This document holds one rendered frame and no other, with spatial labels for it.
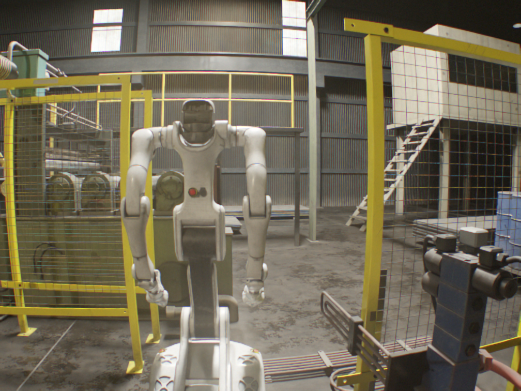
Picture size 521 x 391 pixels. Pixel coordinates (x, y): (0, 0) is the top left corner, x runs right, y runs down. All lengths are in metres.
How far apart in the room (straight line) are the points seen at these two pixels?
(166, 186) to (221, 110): 9.36
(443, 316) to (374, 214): 0.76
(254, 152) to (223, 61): 10.47
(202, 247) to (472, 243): 1.06
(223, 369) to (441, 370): 1.06
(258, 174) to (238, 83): 11.17
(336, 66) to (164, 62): 5.84
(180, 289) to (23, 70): 2.29
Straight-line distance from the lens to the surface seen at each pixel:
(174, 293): 3.04
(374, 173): 1.31
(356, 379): 1.56
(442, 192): 9.06
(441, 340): 0.65
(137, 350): 2.36
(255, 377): 1.70
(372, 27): 1.43
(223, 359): 1.56
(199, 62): 11.73
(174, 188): 2.92
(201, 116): 1.37
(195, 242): 1.42
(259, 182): 1.26
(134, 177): 1.32
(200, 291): 1.56
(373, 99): 1.34
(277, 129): 5.76
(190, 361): 1.59
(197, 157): 1.34
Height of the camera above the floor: 1.27
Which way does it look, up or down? 4 degrees down
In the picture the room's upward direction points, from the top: straight up
